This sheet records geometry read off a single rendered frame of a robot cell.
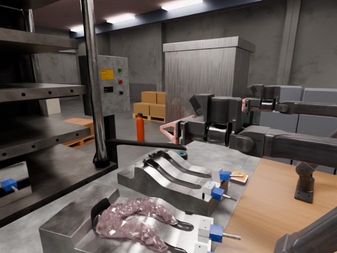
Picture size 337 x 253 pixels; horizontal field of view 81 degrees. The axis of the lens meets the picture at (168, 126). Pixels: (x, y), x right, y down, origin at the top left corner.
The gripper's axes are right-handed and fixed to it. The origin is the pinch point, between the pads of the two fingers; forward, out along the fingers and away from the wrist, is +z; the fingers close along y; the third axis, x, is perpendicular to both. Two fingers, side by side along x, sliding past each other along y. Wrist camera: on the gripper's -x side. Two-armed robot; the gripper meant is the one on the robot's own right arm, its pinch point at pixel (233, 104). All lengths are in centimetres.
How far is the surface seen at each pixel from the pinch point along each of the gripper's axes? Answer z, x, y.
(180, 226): -4, 34, 60
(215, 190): -8, 29, 41
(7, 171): 69, 23, 88
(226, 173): -9.2, 26.0, 31.3
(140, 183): 26, 33, 50
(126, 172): 38, 32, 47
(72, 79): 977, -23, -425
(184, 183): 7, 31, 41
